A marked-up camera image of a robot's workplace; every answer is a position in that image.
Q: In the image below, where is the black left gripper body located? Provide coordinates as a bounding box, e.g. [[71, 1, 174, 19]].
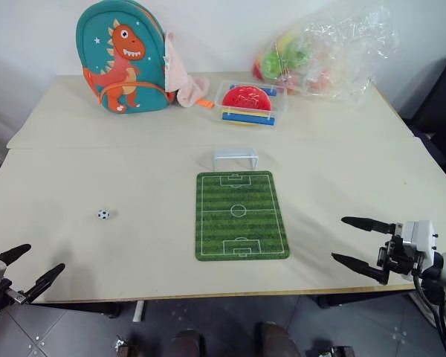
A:
[[0, 277, 28, 310]]

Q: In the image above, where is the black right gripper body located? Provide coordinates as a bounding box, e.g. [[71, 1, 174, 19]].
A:
[[376, 222, 420, 278]]

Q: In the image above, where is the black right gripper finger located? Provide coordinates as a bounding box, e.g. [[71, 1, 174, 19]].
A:
[[331, 252, 390, 286], [340, 216, 398, 236]]

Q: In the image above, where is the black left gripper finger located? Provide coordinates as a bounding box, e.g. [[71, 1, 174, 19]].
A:
[[0, 243, 32, 266], [24, 263, 66, 303]]

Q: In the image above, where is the green soccer field mat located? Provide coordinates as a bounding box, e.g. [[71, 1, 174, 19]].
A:
[[195, 170, 292, 262]]

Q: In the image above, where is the black table base bar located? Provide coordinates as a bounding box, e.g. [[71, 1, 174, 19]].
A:
[[311, 291, 413, 309]]

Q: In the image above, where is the white table leg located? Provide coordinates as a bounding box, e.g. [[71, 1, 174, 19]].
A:
[[131, 300, 147, 323]]

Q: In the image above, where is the dark rounded shape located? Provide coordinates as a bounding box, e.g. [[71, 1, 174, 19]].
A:
[[253, 322, 300, 357], [169, 329, 206, 357]]

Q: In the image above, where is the black chair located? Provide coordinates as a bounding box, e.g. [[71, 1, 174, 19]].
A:
[[396, 54, 446, 173]]

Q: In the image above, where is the small white toy goal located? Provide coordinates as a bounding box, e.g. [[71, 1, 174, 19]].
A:
[[212, 147, 259, 171]]

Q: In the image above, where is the blue box clip bar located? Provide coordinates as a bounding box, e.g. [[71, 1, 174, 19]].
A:
[[229, 84, 279, 95], [222, 113, 277, 126]]

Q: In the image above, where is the clear plastic box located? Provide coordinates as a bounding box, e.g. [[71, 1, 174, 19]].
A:
[[214, 79, 289, 129]]

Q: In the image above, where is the yellow plastic plate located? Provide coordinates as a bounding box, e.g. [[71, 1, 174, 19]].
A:
[[221, 108, 270, 127]]

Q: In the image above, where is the red plastic plate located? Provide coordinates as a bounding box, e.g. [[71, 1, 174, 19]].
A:
[[222, 85, 273, 113]]

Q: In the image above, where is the clear bag of toys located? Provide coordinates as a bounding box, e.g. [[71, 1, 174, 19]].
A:
[[251, 0, 401, 103]]

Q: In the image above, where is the teal dinosaur backpack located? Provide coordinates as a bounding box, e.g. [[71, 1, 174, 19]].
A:
[[75, 0, 169, 114]]

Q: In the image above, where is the pink cloth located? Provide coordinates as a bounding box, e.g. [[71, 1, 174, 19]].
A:
[[164, 30, 210, 109]]

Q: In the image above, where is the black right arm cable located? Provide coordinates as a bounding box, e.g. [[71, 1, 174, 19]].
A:
[[411, 270, 446, 357]]

